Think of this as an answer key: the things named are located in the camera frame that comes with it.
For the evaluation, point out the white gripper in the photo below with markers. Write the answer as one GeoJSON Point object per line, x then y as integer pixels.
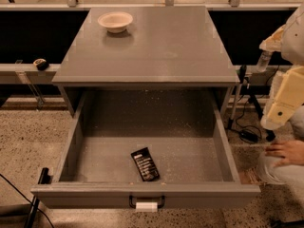
{"type": "Point", "coordinates": [294, 45]}

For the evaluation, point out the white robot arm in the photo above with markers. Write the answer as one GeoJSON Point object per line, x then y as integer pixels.
{"type": "Point", "coordinates": [292, 43]}

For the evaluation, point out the grey cabinet with counter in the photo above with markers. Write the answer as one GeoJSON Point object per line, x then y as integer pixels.
{"type": "Point", "coordinates": [163, 46]}

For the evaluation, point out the open grey top drawer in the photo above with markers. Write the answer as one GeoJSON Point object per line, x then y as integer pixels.
{"type": "Point", "coordinates": [184, 133]}

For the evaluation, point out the person's hand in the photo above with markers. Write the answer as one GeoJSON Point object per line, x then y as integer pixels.
{"type": "Point", "coordinates": [287, 152]}

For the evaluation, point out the black tripod stand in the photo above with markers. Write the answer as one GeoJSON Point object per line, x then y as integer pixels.
{"type": "Point", "coordinates": [241, 73]}

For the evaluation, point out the person's leg light trousers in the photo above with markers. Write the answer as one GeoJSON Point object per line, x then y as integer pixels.
{"type": "Point", "coordinates": [292, 175]}

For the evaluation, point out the tan sneaker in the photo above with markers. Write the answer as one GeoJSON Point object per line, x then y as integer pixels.
{"type": "Point", "coordinates": [250, 176]}

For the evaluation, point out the white paper bowl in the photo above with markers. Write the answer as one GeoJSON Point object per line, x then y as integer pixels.
{"type": "Point", "coordinates": [115, 22]}

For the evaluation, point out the black yellow tape measure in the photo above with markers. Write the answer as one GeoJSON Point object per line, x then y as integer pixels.
{"type": "Point", "coordinates": [41, 64]}

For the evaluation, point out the black pole lower left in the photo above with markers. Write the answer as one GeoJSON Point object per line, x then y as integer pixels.
{"type": "Point", "coordinates": [43, 179]}

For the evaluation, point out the black power adapter with cable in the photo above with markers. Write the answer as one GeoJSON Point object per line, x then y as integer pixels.
{"type": "Point", "coordinates": [248, 133]}

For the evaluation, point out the black drawer handle white tape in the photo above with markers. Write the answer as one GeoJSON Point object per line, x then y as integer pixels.
{"type": "Point", "coordinates": [149, 205]}

